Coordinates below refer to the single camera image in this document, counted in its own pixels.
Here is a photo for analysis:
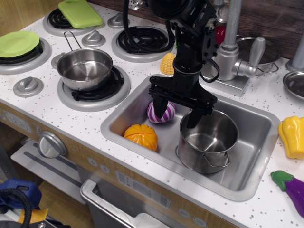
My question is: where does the silver stove knob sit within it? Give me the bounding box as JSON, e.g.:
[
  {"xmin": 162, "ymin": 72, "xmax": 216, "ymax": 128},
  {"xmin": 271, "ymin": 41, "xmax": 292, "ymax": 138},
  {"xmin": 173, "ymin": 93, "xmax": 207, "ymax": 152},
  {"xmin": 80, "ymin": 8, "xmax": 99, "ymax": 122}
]
[
  {"xmin": 82, "ymin": 30, "xmax": 106, "ymax": 48},
  {"xmin": 107, "ymin": 12, "xmax": 130, "ymax": 29},
  {"xmin": 13, "ymin": 77, "xmax": 44, "ymax": 98}
]

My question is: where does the back right stove burner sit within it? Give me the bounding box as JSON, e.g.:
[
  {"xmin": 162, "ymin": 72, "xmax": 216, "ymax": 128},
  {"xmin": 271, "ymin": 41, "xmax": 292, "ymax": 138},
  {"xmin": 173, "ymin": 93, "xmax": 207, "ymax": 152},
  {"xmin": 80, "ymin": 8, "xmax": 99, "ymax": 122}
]
[{"xmin": 111, "ymin": 26, "xmax": 175, "ymax": 63}]

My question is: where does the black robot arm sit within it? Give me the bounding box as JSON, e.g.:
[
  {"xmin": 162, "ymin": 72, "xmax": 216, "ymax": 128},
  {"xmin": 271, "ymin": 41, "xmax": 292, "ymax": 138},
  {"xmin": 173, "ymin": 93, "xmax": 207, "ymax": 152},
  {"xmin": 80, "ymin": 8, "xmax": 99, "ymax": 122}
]
[{"xmin": 147, "ymin": 0, "xmax": 219, "ymax": 129}]

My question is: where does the purple striped toy onion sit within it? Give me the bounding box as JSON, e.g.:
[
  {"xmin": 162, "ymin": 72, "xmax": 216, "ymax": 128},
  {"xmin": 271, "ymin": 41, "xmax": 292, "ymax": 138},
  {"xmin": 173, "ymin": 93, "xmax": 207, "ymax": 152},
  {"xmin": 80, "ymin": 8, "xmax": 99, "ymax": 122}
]
[{"xmin": 146, "ymin": 101, "xmax": 176, "ymax": 124}]

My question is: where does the silver stove knob back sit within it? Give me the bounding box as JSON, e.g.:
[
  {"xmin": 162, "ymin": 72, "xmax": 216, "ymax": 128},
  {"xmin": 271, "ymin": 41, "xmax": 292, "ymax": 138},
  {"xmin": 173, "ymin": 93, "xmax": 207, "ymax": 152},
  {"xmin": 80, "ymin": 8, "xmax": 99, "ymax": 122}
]
[{"xmin": 107, "ymin": 12, "xmax": 130, "ymax": 29}]

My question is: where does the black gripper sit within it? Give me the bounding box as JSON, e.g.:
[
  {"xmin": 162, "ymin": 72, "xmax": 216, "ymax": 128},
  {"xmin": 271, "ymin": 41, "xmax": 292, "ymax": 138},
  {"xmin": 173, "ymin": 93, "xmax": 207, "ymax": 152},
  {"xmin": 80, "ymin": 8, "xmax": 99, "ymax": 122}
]
[{"xmin": 149, "ymin": 63, "xmax": 217, "ymax": 129}]

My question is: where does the steel saucepan on burner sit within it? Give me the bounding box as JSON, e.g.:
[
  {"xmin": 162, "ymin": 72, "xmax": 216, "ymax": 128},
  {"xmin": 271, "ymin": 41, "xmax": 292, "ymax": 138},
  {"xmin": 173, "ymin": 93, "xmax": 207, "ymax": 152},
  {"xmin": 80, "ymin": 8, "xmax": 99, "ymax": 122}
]
[{"xmin": 56, "ymin": 31, "xmax": 114, "ymax": 92}]

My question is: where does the front right stove burner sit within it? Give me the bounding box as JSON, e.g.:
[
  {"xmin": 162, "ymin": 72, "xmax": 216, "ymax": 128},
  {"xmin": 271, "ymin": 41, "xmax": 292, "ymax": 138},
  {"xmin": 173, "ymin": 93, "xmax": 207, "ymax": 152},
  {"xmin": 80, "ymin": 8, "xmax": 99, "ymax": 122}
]
[{"xmin": 57, "ymin": 66, "xmax": 131, "ymax": 112}]

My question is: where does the orange toy pumpkin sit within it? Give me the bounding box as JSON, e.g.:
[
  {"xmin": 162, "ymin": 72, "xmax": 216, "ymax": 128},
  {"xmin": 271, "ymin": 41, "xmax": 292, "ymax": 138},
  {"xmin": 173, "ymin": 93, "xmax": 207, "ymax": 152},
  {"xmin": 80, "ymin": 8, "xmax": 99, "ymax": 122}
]
[{"xmin": 124, "ymin": 124, "xmax": 158, "ymax": 152}]

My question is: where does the silver oven door handle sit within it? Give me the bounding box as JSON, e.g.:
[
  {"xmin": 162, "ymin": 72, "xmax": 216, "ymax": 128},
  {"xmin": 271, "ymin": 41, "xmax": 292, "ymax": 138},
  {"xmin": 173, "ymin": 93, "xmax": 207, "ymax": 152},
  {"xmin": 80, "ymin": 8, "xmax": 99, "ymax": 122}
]
[{"xmin": 80, "ymin": 179, "xmax": 167, "ymax": 228}]

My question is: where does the silver sink basin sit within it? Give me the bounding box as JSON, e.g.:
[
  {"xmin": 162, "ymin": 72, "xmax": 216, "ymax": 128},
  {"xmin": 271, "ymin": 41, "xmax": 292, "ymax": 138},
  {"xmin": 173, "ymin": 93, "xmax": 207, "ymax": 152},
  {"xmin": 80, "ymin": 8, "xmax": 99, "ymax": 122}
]
[{"xmin": 101, "ymin": 79, "xmax": 280, "ymax": 201}]

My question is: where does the green plate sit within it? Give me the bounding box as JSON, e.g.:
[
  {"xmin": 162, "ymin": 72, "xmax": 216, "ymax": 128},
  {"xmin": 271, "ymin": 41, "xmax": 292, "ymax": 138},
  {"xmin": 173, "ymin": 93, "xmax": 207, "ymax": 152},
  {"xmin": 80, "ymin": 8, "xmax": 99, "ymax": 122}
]
[{"xmin": 0, "ymin": 31, "xmax": 40, "ymax": 58}]

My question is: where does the steel bowl at right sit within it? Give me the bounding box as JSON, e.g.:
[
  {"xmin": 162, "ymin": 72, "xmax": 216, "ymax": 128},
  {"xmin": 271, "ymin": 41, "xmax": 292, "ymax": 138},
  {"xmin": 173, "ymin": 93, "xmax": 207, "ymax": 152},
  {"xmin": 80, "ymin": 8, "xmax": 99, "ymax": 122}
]
[{"xmin": 283, "ymin": 70, "xmax": 304, "ymax": 99}]

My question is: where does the green cutting board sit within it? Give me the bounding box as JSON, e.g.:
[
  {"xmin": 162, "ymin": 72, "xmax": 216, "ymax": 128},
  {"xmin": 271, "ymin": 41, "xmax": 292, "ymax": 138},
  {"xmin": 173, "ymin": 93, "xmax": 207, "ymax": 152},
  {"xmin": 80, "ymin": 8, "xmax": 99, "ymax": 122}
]
[{"xmin": 58, "ymin": 0, "xmax": 103, "ymax": 29}]

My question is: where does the purple toy eggplant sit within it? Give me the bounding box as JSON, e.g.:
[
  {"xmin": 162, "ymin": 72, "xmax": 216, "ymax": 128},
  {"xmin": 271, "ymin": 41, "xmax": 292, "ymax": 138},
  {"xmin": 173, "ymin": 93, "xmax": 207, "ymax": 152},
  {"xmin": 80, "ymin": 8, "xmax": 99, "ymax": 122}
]
[{"xmin": 270, "ymin": 171, "xmax": 304, "ymax": 218}]

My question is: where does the steel pot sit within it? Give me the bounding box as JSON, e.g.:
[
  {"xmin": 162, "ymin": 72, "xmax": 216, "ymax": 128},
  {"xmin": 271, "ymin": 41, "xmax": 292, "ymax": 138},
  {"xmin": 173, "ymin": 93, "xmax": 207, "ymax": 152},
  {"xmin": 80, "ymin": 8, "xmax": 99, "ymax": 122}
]
[{"xmin": 178, "ymin": 110, "xmax": 239, "ymax": 174}]

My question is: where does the front left stove burner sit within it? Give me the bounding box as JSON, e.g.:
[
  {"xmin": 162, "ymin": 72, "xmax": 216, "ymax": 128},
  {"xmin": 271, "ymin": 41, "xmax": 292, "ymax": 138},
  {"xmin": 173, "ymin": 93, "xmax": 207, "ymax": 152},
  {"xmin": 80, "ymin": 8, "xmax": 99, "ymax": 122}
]
[{"xmin": 0, "ymin": 38, "xmax": 51, "ymax": 75}]

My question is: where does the yellow toy corn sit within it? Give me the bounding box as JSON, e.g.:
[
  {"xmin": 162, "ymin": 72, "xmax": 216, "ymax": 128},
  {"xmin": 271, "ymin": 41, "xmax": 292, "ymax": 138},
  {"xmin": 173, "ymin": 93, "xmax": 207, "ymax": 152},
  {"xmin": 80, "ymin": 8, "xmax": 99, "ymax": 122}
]
[{"xmin": 160, "ymin": 53, "xmax": 175, "ymax": 75}]

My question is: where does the silver toy faucet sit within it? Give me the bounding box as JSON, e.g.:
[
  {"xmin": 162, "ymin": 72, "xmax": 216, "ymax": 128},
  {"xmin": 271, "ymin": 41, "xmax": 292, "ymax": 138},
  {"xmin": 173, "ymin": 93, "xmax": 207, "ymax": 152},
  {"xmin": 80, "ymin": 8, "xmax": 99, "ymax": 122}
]
[{"xmin": 202, "ymin": 0, "xmax": 266, "ymax": 97}]

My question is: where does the steel strainer behind faucet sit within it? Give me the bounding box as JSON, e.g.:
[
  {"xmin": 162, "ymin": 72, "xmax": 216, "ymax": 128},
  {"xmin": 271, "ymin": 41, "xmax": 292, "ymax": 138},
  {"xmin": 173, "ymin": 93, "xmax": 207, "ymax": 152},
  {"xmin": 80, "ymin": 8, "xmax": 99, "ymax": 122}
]
[{"xmin": 237, "ymin": 37, "xmax": 281, "ymax": 76}]

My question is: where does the silver stove knob front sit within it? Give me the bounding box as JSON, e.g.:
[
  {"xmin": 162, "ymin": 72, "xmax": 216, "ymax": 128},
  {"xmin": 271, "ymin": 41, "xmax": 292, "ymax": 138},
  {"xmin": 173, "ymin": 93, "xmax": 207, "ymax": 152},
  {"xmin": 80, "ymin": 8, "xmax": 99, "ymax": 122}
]
[{"xmin": 13, "ymin": 77, "xmax": 44, "ymax": 98}]

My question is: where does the blue clamp with cable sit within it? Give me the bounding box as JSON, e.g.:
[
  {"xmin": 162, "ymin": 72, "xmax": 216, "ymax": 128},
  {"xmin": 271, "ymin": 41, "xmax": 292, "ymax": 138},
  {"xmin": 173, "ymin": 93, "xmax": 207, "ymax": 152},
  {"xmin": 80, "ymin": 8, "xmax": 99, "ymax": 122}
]
[{"xmin": 0, "ymin": 179, "xmax": 42, "ymax": 228}]

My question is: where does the stove burner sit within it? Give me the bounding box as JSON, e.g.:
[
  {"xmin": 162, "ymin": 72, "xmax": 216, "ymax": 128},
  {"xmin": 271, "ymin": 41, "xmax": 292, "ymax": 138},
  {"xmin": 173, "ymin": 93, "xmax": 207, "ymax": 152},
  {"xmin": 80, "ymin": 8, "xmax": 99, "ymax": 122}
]
[
  {"xmin": 43, "ymin": 9, "xmax": 96, "ymax": 37},
  {"xmin": 111, "ymin": 26, "xmax": 175, "ymax": 63},
  {"xmin": 0, "ymin": 38, "xmax": 51, "ymax": 75},
  {"xmin": 57, "ymin": 66, "xmax": 131, "ymax": 112}
]

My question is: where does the silver oven dial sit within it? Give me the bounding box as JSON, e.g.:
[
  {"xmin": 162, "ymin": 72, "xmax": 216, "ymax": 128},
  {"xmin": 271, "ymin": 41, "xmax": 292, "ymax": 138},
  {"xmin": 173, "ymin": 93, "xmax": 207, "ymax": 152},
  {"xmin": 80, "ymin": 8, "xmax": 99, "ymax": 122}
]
[{"xmin": 38, "ymin": 131, "xmax": 67, "ymax": 159}]

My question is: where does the yellow toy bell pepper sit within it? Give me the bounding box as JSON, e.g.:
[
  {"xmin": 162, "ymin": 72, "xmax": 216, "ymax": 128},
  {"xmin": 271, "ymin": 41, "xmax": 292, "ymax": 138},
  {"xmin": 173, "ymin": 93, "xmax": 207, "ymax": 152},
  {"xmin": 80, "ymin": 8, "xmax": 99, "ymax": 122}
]
[{"xmin": 278, "ymin": 116, "xmax": 304, "ymax": 160}]

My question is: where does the red toy item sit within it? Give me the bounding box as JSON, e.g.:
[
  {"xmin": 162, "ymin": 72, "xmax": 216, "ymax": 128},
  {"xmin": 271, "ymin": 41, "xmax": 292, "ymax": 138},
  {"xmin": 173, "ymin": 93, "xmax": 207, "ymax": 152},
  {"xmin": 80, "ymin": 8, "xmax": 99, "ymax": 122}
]
[{"xmin": 215, "ymin": 26, "xmax": 226, "ymax": 45}]

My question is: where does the silver stove knob middle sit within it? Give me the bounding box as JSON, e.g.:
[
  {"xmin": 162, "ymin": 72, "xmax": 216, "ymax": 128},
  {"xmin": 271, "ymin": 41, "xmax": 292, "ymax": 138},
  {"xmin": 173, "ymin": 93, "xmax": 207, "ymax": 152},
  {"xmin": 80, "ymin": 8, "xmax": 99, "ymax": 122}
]
[{"xmin": 82, "ymin": 30, "xmax": 106, "ymax": 48}]

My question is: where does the back left stove burner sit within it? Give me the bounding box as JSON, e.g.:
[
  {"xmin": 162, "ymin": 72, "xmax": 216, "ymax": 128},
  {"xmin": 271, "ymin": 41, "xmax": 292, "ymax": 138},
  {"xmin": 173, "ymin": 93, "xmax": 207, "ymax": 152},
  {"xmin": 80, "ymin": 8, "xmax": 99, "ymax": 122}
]
[{"xmin": 43, "ymin": 9, "xmax": 96, "ymax": 37}]

